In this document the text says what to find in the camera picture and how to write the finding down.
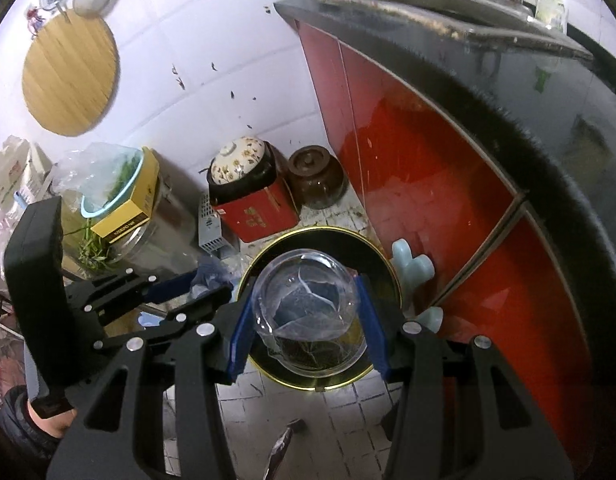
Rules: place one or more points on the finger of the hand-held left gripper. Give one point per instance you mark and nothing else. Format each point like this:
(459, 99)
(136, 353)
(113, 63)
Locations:
(170, 287)
(188, 312)

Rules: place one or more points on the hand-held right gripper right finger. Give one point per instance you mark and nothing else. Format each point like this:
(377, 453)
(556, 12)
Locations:
(375, 330)

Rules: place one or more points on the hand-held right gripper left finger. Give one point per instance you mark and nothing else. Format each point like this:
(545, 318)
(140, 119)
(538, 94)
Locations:
(239, 335)

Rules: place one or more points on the black gold-rimmed waste bin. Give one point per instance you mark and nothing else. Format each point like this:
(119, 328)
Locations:
(372, 270)

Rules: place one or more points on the person's left forearm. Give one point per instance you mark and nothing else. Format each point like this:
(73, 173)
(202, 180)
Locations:
(18, 420)

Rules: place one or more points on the crumpled blue plastic bag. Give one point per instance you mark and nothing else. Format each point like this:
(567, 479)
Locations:
(208, 275)

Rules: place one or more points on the large glass jar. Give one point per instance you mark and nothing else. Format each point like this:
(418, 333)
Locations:
(163, 230)

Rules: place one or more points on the cluttered storage shelf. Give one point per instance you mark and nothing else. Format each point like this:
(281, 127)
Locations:
(3, 340)

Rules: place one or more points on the grey plastic basket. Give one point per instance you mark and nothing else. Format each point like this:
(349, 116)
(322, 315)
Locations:
(210, 230)

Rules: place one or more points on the light blue plastic hook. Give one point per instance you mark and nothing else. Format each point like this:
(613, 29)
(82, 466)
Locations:
(410, 265)

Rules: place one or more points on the yellow cardboard box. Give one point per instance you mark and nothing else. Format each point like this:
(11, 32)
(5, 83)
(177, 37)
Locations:
(138, 205)

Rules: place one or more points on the light blue bowl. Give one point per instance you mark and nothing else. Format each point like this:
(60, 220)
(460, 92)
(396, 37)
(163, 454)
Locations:
(88, 209)

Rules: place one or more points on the red gift box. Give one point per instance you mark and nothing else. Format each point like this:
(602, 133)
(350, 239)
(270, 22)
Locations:
(258, 215)

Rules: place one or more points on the small silver wrapper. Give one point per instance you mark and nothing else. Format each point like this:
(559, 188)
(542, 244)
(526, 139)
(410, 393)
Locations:
(283, 442)

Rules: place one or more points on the white plastic bag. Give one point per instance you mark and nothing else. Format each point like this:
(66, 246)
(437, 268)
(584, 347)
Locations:
(13, 170)

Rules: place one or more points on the clear plastic bag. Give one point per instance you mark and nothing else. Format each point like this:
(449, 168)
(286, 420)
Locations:
(93, 170)

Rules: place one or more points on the floral ceramic casserole pot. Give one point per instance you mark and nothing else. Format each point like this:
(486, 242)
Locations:
(238, 157)

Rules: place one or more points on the brown ceramic jar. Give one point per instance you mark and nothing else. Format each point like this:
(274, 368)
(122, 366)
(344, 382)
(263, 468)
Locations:
(315, 175)

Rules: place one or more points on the red kitchen cabinet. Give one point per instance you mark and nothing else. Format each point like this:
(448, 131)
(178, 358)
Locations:
(412, 160)

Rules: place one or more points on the round bamboo board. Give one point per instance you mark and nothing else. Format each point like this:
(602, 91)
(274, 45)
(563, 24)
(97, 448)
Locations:
(70, 72)

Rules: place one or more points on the red hanging ornament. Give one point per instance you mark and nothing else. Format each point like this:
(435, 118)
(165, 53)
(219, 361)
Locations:
(35, 19)

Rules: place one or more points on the stainless steel sink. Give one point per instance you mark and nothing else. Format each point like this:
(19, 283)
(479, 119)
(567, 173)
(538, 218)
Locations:
(437, 2)

